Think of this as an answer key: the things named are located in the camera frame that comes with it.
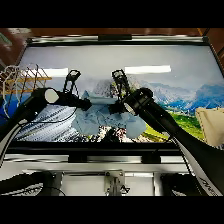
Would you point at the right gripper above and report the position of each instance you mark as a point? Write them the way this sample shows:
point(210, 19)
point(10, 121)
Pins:
point(119, 107)

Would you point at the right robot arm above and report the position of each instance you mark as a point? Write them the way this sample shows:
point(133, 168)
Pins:
point(186, 140)

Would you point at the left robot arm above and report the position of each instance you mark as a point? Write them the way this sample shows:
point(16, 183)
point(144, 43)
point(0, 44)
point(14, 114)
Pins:
point(30, 106)

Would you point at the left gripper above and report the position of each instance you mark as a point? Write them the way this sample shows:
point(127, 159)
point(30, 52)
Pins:
point(78, 101)

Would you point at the light blue shirt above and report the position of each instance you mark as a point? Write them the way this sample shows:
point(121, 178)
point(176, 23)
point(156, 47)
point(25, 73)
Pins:
point(96, 120)

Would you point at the beige garment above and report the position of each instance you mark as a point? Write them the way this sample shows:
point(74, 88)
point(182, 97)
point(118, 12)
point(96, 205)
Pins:
point(211, 125)

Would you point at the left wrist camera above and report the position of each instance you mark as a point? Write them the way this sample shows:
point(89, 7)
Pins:
point(72, 78)

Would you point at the white clothes hanger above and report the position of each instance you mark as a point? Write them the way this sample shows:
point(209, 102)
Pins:
point(8, 75)

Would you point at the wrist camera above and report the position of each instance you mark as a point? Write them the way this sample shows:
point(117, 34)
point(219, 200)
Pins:
point(72, 78)
point(120, 80)

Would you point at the silver frame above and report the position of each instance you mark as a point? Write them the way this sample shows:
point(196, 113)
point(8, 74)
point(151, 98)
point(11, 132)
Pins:
point(100, 166)

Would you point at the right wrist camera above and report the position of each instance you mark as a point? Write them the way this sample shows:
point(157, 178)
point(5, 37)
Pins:
point(120, 80)

